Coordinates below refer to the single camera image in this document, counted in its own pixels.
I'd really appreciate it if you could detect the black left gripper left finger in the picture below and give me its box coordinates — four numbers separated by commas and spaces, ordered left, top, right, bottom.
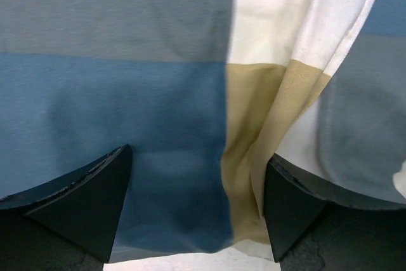
1, 145, 132, 270

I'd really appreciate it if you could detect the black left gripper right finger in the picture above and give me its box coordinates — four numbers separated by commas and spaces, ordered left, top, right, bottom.
264, 155, 405, 271

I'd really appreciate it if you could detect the blue tan white patchwork pillowcase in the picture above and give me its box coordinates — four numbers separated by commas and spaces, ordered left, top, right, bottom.
1, 0, 405, 263

